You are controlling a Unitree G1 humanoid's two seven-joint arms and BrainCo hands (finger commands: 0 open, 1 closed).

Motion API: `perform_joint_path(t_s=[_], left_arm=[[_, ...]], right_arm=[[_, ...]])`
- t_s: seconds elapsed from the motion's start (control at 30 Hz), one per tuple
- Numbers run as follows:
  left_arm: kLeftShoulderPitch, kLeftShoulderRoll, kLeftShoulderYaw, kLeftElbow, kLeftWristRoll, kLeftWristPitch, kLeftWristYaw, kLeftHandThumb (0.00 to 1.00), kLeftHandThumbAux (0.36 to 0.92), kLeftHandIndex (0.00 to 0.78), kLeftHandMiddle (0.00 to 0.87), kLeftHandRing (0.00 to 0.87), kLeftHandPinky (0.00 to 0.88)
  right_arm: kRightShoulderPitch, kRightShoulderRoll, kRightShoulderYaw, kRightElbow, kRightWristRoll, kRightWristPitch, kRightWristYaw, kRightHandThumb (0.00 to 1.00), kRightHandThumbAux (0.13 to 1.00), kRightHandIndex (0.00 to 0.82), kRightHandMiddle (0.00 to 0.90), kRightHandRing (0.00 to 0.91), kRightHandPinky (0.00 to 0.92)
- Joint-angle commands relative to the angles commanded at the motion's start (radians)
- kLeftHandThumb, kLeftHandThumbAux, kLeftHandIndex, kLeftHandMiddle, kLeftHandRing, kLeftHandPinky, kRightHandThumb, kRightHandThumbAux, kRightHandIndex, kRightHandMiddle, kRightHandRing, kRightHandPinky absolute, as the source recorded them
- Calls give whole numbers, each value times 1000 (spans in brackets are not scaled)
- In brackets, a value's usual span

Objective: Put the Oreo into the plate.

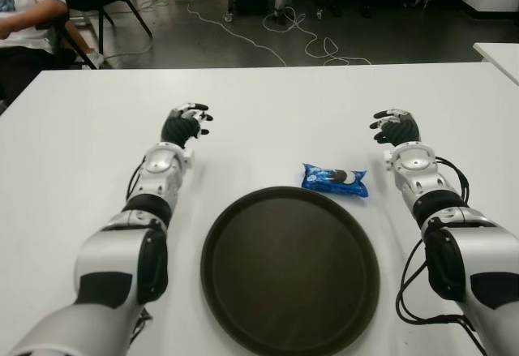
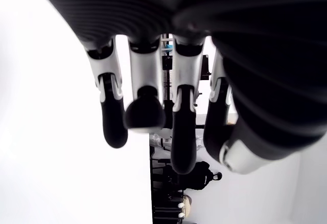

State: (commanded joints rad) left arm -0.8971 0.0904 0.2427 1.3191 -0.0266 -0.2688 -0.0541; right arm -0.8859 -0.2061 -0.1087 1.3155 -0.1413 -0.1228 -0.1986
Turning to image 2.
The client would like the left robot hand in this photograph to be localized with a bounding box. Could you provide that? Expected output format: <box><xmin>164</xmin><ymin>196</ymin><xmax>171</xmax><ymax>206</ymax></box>
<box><xmin>30</xmin><ymin>0</ymin><xmax>327</xmax><ymax>175</ymax></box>

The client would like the black backpack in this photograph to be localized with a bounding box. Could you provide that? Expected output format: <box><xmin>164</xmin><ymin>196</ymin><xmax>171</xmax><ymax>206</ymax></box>
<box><xmin>190</xmin><ymin>161</ymin><xmax>223</xmax><ymax>191</ymax></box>

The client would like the black shelf rack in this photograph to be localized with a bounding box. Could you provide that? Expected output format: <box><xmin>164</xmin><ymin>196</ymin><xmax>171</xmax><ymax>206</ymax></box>
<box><xmin>150</xmin><ymin>142</ymin><xmax>185</xmax><ymax>224</ymax></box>

